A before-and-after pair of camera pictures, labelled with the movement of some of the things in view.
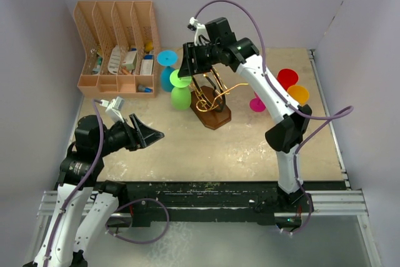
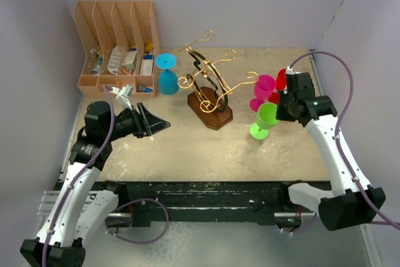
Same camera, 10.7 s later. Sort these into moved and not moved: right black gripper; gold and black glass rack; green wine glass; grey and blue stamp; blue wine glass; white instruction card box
Moved: green wine glass; right black gripper
Not moved: gold and black glass rack; blue wine glass; grey and blue stamp; white instruction card box
